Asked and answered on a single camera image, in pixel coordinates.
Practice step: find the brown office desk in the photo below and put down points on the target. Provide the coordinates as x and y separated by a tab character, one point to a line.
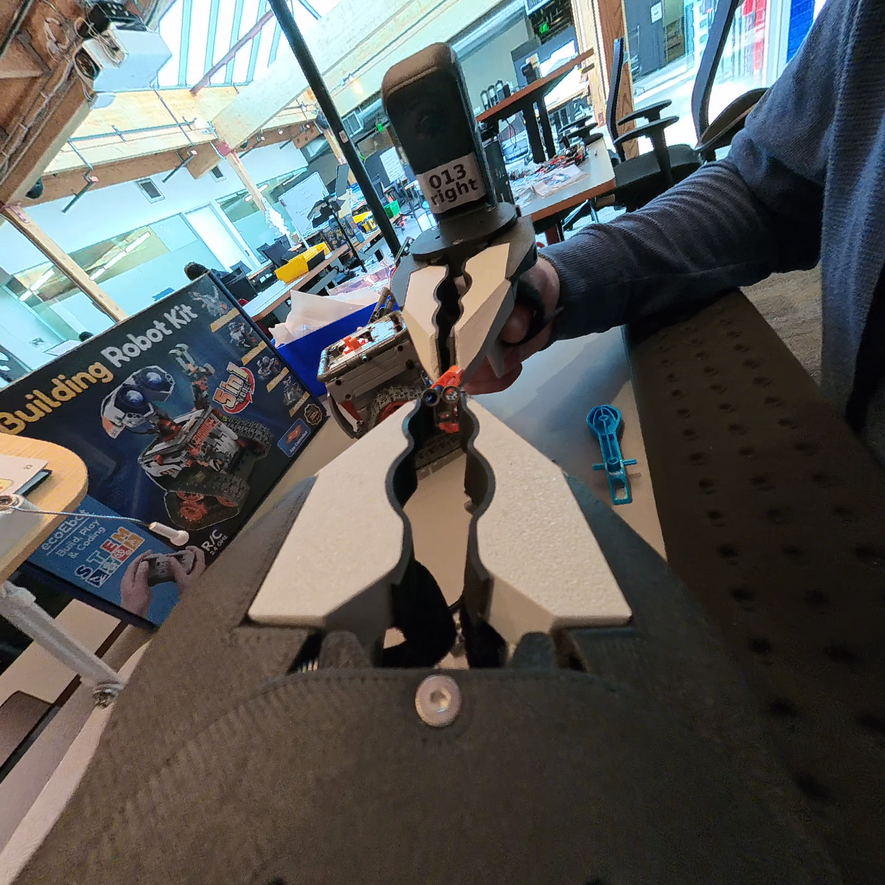
553	166

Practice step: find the black support pole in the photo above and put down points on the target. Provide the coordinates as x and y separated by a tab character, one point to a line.
332	124

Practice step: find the person's right forearm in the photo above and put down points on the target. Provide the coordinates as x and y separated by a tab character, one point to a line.
691	242

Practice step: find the black office chair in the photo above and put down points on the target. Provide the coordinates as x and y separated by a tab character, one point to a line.
657	166
726	117

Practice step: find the partly built toy robot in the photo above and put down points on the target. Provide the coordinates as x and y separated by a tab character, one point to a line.
366	373

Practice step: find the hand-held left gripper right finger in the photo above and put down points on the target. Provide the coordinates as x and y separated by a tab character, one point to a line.
546	546

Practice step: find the black dimpled pad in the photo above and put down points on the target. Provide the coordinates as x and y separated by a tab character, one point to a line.
760	518

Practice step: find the person's right hand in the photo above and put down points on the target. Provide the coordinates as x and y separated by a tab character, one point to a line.
547	287

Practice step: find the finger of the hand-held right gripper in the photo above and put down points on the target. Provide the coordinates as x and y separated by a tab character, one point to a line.
420	311
487	297

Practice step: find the orange connector brick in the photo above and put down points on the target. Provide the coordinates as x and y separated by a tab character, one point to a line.
449	377

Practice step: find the light blue brick separator tool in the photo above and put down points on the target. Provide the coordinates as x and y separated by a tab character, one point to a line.
612	442

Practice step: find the blue storage bin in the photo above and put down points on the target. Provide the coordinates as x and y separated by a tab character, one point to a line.
311	359

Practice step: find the blue robot kit box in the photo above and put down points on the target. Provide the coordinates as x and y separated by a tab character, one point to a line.
138	428

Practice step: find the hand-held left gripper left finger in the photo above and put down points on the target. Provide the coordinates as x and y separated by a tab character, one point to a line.
332	546

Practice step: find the yellow storage bin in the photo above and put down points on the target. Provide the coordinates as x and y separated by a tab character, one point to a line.
301	263

